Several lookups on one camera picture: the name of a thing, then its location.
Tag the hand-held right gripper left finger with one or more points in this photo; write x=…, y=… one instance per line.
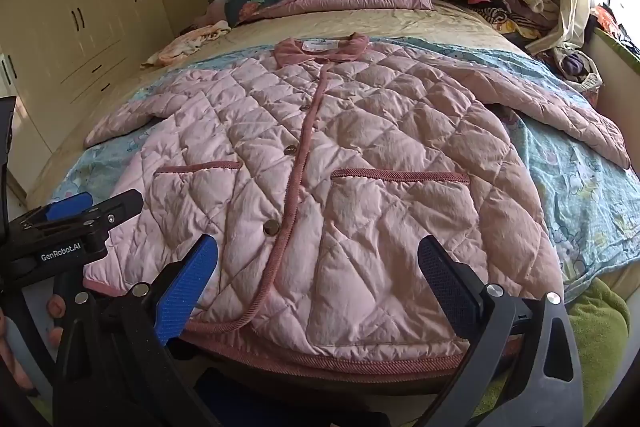
x=187, y=292

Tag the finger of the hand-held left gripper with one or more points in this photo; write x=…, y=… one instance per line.
x=120, y=207
x=70, y=205

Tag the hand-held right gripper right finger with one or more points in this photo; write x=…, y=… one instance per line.
x=445, y=282

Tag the pink quilted jacket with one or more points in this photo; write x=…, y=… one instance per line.
x=350, y=157

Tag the purple clothes bundle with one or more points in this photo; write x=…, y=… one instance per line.
x=575, y=67

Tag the person's left hand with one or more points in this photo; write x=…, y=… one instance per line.
x=54, y=307

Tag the green fuzzy cloth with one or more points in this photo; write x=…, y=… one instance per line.
x=600, y=322

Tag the blue cartoon printed sheet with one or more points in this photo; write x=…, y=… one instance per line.
x=575, y=177

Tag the orange white patterned cloth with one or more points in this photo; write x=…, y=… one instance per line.
x=185, y=42

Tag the cream built-in wardrobe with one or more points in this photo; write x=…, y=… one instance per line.
x=75, y=7

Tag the pink pillow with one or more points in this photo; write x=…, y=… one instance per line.
x=216, y=12

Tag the cream window bench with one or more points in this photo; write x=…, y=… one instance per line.
x=615, y=107

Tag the bed with beige sheet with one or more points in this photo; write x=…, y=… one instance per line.
x=350, y=19

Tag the colourful cloth on sill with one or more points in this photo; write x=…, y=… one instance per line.
x=607, y=19

